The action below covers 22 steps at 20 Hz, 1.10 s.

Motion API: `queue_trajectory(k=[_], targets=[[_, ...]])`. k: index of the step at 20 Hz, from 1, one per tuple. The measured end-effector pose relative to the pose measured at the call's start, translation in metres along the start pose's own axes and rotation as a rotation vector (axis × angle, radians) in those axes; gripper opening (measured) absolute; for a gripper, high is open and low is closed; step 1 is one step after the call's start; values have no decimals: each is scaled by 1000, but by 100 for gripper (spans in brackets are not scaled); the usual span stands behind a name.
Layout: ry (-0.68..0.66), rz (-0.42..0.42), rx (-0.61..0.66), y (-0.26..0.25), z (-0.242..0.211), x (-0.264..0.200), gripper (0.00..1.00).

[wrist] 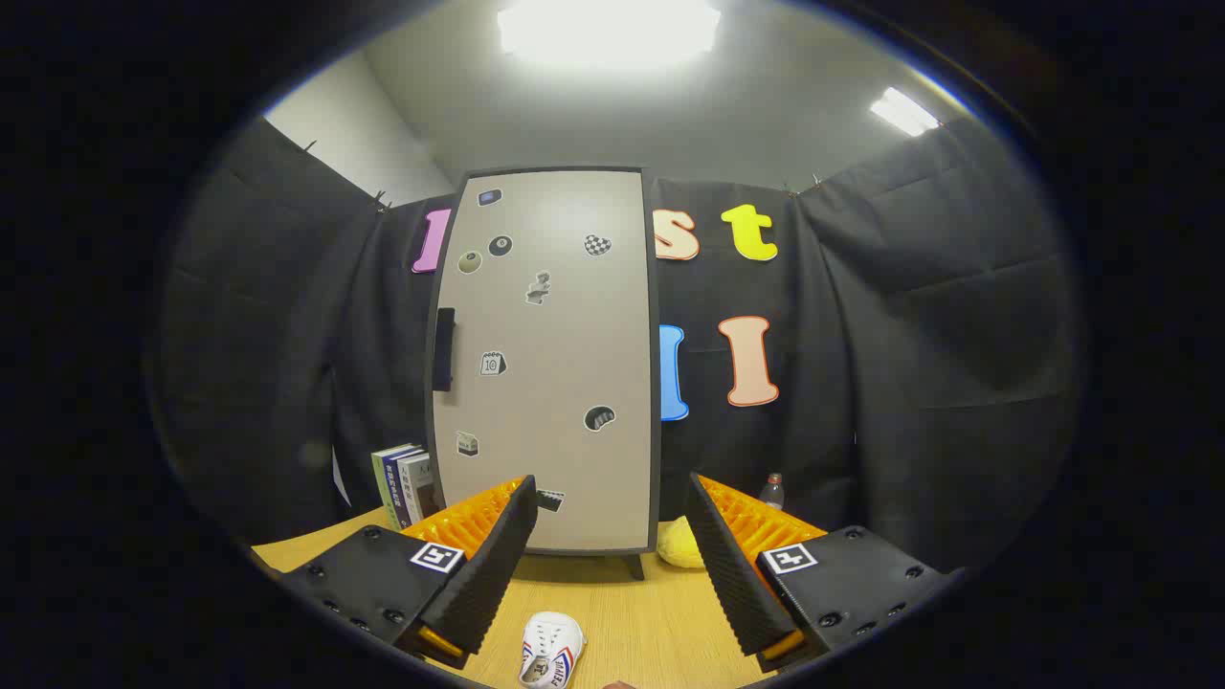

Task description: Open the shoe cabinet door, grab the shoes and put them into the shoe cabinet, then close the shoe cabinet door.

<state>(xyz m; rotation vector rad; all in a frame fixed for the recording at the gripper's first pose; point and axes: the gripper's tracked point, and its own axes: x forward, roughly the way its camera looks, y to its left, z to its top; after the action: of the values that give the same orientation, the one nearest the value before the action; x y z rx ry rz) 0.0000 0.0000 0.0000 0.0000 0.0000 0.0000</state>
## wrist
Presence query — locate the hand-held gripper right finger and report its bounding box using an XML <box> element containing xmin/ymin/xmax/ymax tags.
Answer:
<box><xmin>684</xmin><ymin>472</ymin><xmax>958</xmax><ymax>674</ymax></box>

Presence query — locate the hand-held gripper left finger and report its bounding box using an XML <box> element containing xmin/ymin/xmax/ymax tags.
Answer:
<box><xmin>278</xmin><ymin>476</ymin><xmax>539</xmax><ymax>671</ymax></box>

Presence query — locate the white canvas shoe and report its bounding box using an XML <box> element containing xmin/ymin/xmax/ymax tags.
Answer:
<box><xmin>519</xmin><ymin>612</ymin><xmax>585</xmax><ymax>689</ymax></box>

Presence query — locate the dark grey shoe cabinet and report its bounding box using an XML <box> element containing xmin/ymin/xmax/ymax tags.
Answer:
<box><xmin>426</xmin><ymin>167</ymin><xmax>661</xmax><ymax>581</ymax></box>

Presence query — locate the black door handle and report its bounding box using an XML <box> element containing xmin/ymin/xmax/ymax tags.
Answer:
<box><xmin>433</xmin><ymin>308</ymin><xmax>457</xmax><ymax>393</ymax></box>

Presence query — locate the yellow plush toy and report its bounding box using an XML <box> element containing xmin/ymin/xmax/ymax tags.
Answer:
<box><xmin>657</xmin><ymin>517</ymin><xmax>707</xmax><ymax>569</ymax></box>

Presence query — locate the dark blue spine book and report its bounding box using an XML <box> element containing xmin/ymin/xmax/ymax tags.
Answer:
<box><xmin>383</xmin><ymin>448</ymin><xmax>427</xmax><ymax>527</ymax></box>

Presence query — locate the green spine book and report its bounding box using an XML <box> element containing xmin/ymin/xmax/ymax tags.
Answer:
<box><xmin>371</xmin><ymin>445</ymin><xmax>412</xmax><ymax>530</ymax></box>

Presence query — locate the small ceiling light panel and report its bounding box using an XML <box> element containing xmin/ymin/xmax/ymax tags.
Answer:
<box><xmin>869</xmin><ymin>86</ymin><xmax>941</xmax><ymax>137</ymax></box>

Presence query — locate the large ceiling light panel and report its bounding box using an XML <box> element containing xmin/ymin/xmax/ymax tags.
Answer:
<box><xmin>496</xmin><ymin>0</ymin><xmax>722</xmax><ymax>68</ymax></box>

